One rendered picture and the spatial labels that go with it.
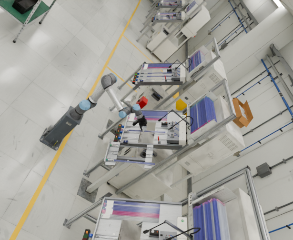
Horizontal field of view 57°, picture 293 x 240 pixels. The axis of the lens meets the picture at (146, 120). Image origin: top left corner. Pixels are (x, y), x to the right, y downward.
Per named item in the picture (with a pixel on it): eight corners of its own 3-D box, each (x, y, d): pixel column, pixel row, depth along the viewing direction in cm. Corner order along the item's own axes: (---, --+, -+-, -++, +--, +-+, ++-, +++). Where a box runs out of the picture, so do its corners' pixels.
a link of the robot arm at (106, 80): (102, 75, 272) (127, 116, 276) (107, 73, 281) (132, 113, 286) (94, 80, 277) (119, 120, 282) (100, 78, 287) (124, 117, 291)
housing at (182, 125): (178, 149, 307) (178, 140, 299) (178, 123, 346) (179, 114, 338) (185, 149, 306) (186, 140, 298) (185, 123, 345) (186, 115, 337)
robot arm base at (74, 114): (67, 115, 300) (72, 110, 295) (71, 107, 312) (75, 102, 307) (78, 122, 306) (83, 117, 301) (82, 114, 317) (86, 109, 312)
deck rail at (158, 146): (120, 146, 312) (119, 143, 309) (120, 145, 314) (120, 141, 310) (182, 150, 304) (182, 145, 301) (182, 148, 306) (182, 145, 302)
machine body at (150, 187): (104, 183, 355) (134, 162, 324) (115, 147, 411) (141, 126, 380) (140, 207, 377) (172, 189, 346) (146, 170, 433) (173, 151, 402)
